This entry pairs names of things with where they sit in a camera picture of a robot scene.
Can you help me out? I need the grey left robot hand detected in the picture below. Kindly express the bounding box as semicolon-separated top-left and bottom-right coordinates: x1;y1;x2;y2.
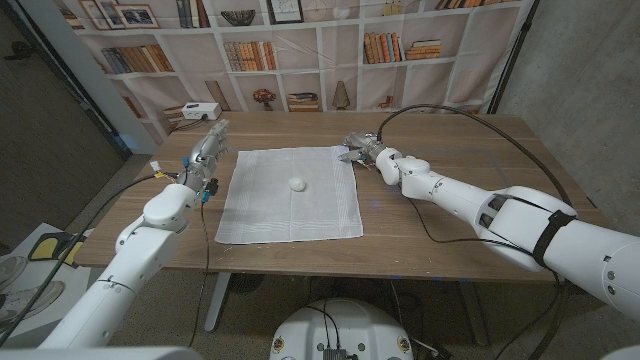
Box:
182;118;231;194

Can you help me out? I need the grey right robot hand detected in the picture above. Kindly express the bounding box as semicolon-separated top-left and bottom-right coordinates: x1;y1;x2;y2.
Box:
338;131;387;164

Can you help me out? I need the white cloth napkin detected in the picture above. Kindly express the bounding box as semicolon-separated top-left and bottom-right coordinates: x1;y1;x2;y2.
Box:
214;145;364;245

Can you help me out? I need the white power strip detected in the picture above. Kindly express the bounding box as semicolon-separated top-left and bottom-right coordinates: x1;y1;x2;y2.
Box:
181;102;223;121

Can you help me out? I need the printed bookshelf backdrop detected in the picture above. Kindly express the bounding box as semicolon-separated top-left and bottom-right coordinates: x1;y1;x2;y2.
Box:
52;0;539;146

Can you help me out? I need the grey metal table leg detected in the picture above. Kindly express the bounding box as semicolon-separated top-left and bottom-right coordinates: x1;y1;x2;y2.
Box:
457;280;490;347
204;272;232;334

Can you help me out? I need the black backdrop stand pole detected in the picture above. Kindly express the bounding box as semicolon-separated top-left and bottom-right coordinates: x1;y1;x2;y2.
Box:
487;0;541;115

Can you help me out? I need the white floor mat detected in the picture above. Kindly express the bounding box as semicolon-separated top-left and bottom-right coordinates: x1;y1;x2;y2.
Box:
0;222;96;346

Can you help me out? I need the yellow and black floor pad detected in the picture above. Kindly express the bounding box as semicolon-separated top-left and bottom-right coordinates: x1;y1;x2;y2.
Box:
28;231;87;265

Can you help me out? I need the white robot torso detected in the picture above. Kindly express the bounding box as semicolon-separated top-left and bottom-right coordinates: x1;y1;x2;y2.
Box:
269;298;415;360

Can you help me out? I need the grey sneaker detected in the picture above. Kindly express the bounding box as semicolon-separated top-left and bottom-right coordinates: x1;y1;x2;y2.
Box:
0;255;29;291
0;280;65;324

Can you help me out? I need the black power strip cord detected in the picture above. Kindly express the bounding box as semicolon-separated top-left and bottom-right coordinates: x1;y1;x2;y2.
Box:
174;115;209;132

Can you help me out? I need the thin black left wrist cable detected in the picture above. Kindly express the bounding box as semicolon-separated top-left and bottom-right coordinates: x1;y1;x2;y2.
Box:
188;199;211;347

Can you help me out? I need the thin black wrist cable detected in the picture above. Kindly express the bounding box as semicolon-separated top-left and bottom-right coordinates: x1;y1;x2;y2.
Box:
407;197;564;360
188;199;211;347

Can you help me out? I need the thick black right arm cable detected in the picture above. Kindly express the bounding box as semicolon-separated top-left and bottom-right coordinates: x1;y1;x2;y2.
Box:
377;103;574;360

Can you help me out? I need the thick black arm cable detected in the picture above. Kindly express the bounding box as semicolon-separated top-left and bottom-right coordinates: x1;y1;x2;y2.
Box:
0;172;179;346
377;103;574;360

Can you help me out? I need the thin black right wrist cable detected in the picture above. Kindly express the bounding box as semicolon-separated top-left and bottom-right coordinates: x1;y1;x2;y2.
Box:
407;197;564;360

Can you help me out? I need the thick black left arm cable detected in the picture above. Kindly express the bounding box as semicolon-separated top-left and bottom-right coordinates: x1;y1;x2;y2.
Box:
0;172;179;346

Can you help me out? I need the black door handle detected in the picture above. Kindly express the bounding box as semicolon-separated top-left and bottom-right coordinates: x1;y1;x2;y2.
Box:
3;40;35;62

